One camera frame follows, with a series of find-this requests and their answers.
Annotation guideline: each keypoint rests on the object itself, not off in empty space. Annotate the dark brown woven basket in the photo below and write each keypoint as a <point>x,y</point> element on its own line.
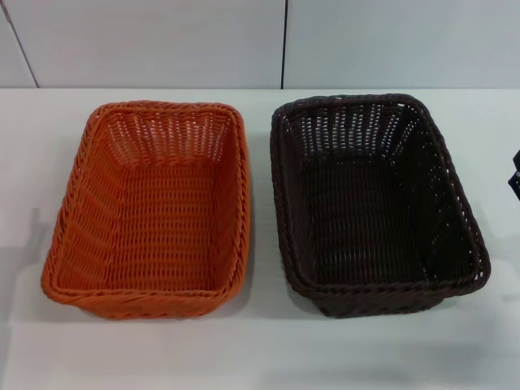
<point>365,203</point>

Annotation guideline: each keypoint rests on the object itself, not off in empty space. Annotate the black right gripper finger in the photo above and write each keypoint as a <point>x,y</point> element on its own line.
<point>516,178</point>

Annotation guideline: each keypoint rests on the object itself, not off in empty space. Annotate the orange woven basket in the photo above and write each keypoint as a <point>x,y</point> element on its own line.
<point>162,203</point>

